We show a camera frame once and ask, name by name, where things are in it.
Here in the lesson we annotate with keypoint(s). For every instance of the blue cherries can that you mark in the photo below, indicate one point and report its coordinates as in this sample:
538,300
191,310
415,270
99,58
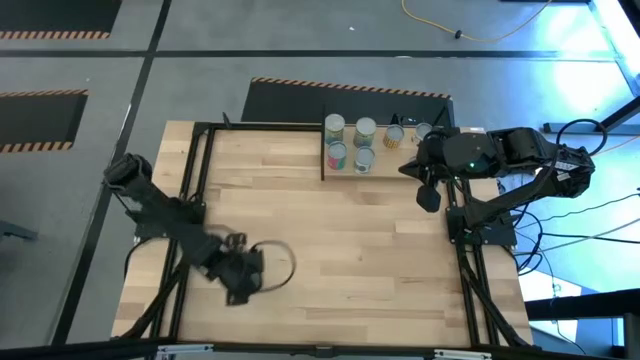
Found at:
365,126

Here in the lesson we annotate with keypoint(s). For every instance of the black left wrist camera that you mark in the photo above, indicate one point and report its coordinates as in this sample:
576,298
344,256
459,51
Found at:
237,298

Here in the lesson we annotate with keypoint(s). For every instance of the yellow bean print can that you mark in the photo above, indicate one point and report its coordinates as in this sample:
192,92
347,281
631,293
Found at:
394,134

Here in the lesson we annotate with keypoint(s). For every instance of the black aluminium table frame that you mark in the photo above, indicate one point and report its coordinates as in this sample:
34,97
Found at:
280,350

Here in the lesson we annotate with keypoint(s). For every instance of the silver metal bracket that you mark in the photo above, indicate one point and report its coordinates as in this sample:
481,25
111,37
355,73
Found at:
185,349
460,354

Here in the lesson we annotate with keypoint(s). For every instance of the wooden shelf with black frame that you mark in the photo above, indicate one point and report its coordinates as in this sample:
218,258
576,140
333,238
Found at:
385,167

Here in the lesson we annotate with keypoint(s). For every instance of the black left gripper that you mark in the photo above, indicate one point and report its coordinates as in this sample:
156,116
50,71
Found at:
235,270

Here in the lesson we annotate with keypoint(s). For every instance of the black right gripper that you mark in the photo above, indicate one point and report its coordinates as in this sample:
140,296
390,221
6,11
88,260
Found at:
430,150

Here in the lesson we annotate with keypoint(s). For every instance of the white vegetables print can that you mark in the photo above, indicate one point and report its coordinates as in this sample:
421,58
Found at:
364,156

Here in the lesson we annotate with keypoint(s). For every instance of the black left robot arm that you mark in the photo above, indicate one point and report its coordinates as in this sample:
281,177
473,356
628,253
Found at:
150,200

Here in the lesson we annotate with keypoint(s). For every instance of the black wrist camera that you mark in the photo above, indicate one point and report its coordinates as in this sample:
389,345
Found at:
429,199
237,298

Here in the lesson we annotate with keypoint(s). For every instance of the black stand leg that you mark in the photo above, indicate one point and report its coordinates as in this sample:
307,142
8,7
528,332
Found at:
620,115

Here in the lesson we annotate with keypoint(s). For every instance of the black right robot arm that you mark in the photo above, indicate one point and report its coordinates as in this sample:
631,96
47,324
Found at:
525,145

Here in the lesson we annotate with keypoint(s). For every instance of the yellow-green cherries can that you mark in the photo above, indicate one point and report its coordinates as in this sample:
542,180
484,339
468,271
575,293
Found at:
334,122

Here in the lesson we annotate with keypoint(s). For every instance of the grey furniture foot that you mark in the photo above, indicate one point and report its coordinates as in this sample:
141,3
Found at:
15,230

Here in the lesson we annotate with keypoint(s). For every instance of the pink and green can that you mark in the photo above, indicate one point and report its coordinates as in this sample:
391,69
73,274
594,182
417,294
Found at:
337,149

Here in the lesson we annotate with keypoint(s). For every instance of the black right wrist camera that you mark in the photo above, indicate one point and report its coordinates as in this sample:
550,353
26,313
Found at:
429,199

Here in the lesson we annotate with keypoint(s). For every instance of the black orange-striped floor mat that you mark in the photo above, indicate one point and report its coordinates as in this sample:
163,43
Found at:
290,105
35,120
50,15

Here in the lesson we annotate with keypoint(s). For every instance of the dark desk edge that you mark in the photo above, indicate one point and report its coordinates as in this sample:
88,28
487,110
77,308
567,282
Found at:
575,302

